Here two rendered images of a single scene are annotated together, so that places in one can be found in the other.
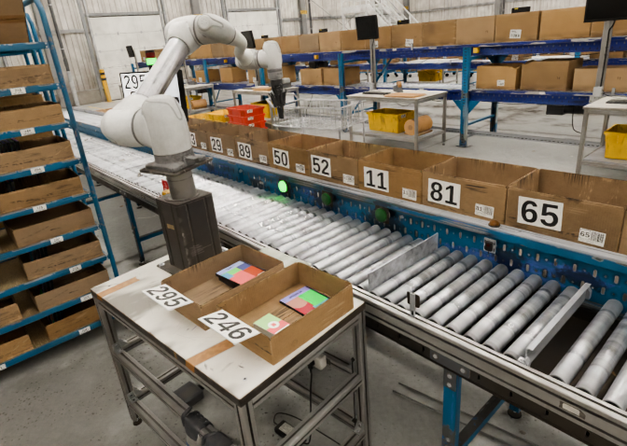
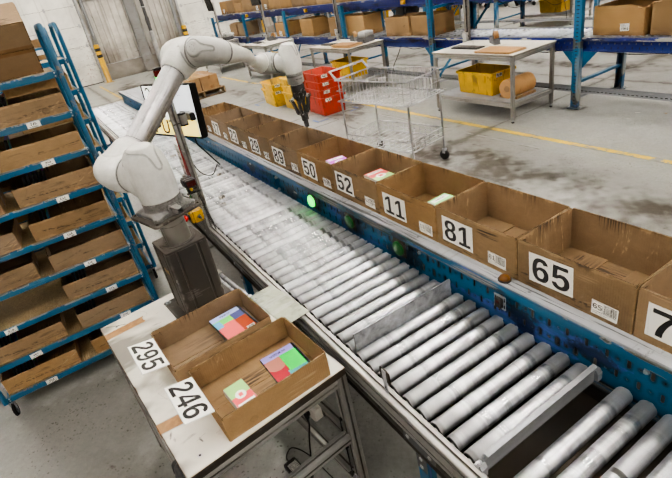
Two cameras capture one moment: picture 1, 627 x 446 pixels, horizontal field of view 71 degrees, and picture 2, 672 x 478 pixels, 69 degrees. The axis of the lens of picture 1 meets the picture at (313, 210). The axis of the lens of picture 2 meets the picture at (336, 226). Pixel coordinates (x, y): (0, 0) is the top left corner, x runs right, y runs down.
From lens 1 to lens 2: 0.59 m
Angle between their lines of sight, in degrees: 13
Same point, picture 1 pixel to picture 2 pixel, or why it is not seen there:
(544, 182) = (578, 223)
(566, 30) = not seen: outside the picture
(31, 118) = (50, 148)
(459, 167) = (489, 194)
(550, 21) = not seen: outside the picture
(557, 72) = not seen: outside the picture
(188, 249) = (184, 295)
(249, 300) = (227, 361)
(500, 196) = (511, 248)
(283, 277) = (266, 334)
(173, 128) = (152, 179)
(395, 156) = (426, 172)
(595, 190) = (633, 242)
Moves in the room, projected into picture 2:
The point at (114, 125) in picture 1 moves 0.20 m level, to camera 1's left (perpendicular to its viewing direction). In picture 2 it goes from (102, 174) to (58, 180)
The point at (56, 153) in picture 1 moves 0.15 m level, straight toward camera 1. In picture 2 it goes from (80, 179) to (77, 188)
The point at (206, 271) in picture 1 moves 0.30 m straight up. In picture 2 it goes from (200, 318) to (176, 255)
